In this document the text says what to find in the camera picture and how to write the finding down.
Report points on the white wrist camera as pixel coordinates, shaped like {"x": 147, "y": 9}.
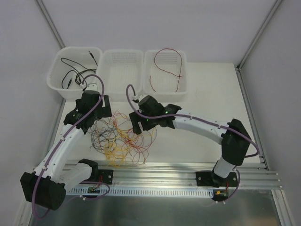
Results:
{"x": 138, "y": 98}
{"x": 89, "y": 86}

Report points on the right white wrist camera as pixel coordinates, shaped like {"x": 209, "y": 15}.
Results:
{"x": 138, "y": 98}

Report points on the left aluminium frame post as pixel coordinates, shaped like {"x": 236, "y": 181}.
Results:
{"x": 46, "y": 15}

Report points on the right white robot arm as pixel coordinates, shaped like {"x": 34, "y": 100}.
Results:
{"x": 231, "y": 136}

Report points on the aluminium frame post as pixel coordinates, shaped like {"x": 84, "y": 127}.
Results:
{"x": 255, "y": 40}
{"x": 46, "y": 15}

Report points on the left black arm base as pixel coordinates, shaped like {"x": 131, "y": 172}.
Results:
{"x": 106, "y": 176}

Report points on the right white mesh basket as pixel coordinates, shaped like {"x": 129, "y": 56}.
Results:
{"x": 165, "y": 75}

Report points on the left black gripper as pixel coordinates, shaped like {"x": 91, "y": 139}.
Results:
{"x": 106, "y": 106}

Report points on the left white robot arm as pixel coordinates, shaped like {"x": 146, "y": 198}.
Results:
{"x": 47, "y": 185}

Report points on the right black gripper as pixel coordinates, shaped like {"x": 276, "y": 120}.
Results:
{"x": 135, "y": 121}

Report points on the right aluminium frame post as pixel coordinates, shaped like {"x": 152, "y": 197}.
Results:
{"x": 255, "y": 40}

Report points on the left white solid basket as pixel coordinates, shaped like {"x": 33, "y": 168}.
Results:
{"x": 69, "y": 68}

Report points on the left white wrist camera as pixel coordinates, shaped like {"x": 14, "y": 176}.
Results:
{"x": 89, "y": 86}

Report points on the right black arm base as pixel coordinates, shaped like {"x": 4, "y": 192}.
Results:
{"x": 203, "y": 178}

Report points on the white mesh basket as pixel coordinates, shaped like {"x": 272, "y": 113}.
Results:
{"x": 120, "y": 67}
{"x": 165, "y": 75}

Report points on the aluminium mounting rail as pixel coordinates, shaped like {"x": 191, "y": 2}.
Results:
{"x": 253, "y": 176}

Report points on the middle white mesh basket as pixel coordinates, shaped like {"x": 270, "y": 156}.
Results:
{"x": 120, "y": 67}

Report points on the white slotted cable duct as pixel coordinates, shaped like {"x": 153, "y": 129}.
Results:
{"x": 142, "y": 192}

